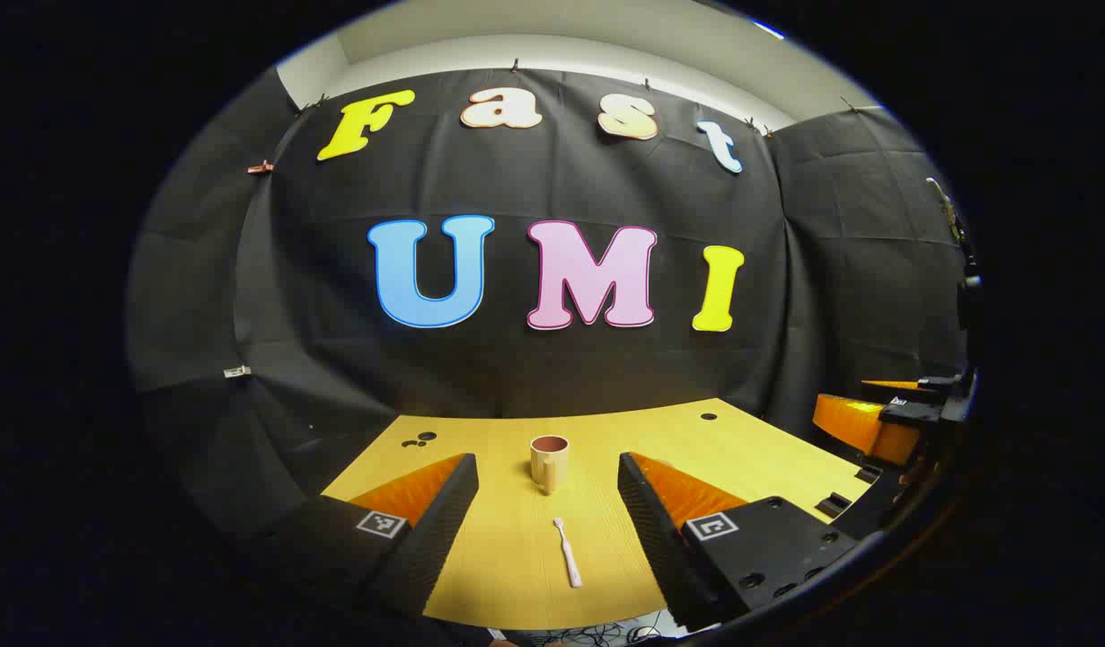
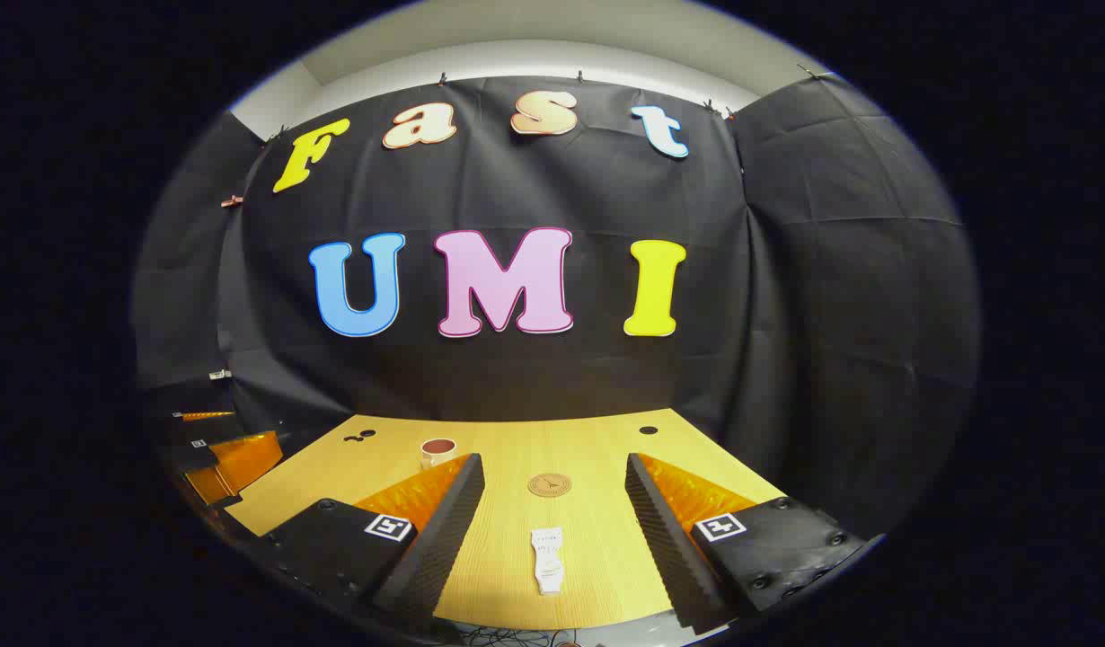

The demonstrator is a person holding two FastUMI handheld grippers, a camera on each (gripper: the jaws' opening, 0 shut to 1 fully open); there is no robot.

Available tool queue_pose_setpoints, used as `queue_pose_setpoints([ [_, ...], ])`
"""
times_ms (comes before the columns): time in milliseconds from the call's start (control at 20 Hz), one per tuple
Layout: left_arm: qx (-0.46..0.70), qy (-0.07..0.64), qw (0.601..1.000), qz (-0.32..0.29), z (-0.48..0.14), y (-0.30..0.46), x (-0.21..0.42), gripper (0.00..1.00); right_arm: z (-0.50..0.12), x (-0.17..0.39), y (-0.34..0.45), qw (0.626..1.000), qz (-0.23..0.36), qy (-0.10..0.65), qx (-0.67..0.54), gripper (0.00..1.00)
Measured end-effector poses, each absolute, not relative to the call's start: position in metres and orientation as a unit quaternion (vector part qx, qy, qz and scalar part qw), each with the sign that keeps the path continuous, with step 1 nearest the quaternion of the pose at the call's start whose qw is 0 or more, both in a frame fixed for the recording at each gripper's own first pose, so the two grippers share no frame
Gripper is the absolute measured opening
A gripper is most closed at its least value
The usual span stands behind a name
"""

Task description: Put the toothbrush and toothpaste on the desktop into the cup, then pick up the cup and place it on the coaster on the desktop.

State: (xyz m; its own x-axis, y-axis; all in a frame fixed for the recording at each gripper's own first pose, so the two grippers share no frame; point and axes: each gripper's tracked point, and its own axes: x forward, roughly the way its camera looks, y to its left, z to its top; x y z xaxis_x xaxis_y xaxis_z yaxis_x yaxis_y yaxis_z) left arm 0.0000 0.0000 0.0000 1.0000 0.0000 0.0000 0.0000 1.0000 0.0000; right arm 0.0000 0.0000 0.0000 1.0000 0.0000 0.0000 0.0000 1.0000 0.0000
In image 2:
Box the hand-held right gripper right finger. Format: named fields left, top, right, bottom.
left=624, top=452, right=883, bottom=634

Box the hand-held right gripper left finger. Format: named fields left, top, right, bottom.
left=261, top=452, right=486, bottom=623

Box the tangle of black cables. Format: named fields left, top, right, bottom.
left=463, top=627, right=567, bottom=647

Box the white toothpaste tube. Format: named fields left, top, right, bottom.
left=530, top=527, right=566, bottom=596

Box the wooden desktop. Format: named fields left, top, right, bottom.
left=225, top=409, right=787, bottom=632

